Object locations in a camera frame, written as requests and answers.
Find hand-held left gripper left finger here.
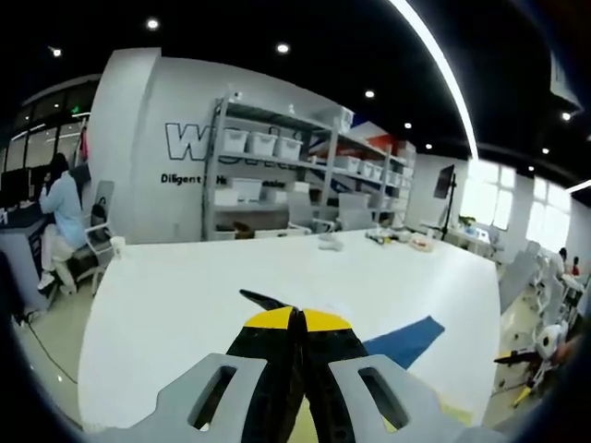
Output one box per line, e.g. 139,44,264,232
138,305,304,443

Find white and yellow gadget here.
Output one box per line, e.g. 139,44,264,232
366,228,401,245

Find grey white desk chair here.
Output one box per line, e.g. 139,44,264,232
68,179,115,296

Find black monitor on stand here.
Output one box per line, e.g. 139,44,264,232
432,163,459,241

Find black backpack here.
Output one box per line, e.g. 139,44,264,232
90,202,109,230

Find rows of white storage bins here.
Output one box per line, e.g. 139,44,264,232
221,105,416,209

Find long ceiling light strip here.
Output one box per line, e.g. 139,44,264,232
387,0,479,161

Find blue and black garment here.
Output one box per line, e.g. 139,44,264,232
238,289,447,371

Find beige round tray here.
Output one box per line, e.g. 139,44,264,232
409,233,437,253

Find small white object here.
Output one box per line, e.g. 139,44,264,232
317,232,346,251

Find grey metal shelving unit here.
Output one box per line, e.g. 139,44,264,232
200,91,416,241

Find grey office desk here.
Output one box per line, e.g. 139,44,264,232
0,210,52,315

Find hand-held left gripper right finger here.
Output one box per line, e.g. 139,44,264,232
299,307,463,443

